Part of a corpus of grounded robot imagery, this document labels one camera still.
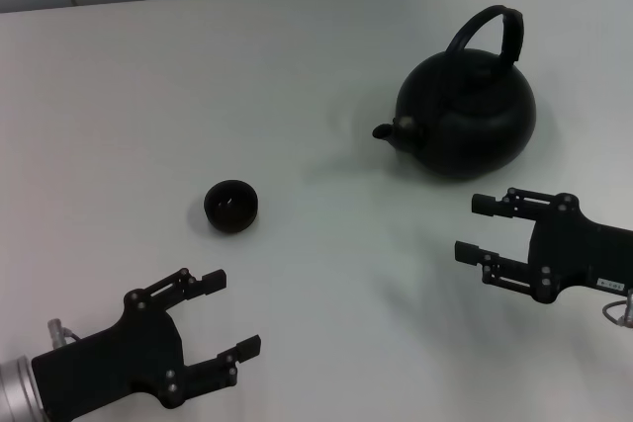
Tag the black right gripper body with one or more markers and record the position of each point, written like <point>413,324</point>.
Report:
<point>578,254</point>

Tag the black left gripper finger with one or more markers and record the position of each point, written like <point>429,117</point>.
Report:
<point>190,283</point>
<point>212,372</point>

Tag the small black teacup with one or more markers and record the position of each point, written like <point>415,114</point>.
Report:
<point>232,217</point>

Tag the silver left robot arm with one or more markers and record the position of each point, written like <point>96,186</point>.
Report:
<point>15,387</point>

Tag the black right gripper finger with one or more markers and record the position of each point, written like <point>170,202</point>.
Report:
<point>509,271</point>
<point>519,204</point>

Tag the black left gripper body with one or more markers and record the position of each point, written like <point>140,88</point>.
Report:
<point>123,358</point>

